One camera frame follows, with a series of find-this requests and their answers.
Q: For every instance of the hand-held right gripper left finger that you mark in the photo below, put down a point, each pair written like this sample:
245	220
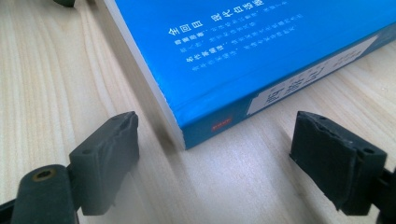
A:
106	165

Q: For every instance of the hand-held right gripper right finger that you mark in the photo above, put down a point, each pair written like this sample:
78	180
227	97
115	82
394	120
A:
323	161

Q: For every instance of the blue book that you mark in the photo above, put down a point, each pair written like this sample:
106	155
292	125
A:
236	56

